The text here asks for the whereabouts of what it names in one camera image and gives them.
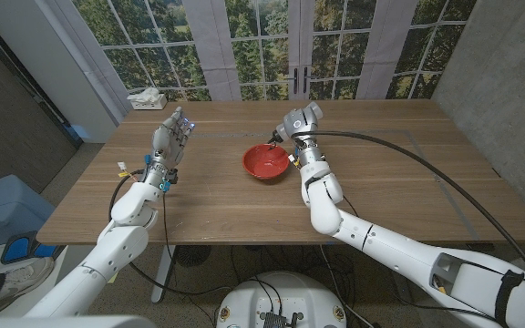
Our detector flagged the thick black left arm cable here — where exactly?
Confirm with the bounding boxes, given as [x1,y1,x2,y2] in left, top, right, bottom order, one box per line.
[108,169,232,295]

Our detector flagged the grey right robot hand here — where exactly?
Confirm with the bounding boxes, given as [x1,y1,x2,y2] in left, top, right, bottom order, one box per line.
[273,107,326,169]

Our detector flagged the white robot torso base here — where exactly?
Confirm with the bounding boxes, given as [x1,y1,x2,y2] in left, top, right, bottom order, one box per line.
[215,271,348,328]

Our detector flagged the white tissue box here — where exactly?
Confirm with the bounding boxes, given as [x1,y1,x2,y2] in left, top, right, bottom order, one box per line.
[127,87,169,111]

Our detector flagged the printed window forest backdrop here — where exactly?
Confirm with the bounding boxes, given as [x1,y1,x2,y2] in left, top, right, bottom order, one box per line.
[46,0,478,124]

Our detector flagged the dark panel with black frame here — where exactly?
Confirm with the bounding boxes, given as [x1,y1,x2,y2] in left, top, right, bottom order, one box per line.
[0,8,85,195]

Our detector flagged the white table leg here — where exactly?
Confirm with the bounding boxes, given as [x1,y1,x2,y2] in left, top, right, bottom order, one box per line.
[150,244,177,304]

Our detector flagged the grey sneaker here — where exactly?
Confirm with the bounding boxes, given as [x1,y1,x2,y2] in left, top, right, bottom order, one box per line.
[0,257,57,318]

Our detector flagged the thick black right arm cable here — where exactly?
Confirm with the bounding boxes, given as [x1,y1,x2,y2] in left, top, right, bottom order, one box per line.
[292,130,525,286]

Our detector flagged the blue and black foot pedal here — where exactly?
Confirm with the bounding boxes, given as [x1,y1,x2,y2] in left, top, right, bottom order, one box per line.
[0,231,66,265]

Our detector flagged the round black floor fan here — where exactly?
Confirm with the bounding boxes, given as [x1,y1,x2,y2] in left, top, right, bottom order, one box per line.
[174,244,212,268]

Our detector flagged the red bowl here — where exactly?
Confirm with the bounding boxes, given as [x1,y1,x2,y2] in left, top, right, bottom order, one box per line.
[242,143,291,180]

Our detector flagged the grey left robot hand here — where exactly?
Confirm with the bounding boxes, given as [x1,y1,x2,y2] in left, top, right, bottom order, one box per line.
[141,106,196,192]

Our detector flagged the blue plastic bin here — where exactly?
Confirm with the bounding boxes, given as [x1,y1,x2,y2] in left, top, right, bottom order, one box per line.
[0,174,57,251]

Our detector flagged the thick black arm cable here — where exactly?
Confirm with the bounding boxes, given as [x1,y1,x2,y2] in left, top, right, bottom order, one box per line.
[108,169,232,295]
[292,130,525,286]

